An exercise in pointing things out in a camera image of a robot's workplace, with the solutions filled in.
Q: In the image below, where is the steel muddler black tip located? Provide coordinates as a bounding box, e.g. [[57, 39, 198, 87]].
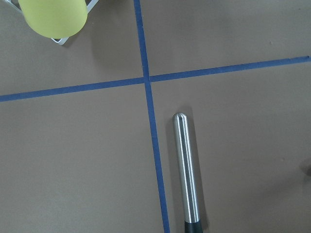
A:
[[173, 112, 203, 233]]

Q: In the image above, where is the white cup rack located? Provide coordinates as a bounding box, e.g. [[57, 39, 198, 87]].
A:
[[4, 0, 99, 46]]

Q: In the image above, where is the yellow plastic cup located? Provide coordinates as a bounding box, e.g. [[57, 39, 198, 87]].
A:
[[18, 0, 88, 39]]

